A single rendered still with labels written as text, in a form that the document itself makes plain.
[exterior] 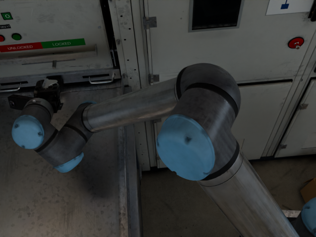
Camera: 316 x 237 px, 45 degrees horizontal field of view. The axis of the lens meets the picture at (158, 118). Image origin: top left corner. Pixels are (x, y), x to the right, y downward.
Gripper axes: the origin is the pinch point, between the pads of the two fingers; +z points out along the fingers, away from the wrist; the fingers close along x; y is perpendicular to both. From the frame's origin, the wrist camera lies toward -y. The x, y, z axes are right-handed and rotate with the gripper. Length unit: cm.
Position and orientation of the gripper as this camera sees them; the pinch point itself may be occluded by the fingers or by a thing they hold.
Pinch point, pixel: (46, 86)
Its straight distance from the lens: 144.7
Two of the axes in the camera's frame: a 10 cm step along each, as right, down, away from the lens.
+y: 10.0, -0.9, 0.1
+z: -0.5, -4.5, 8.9
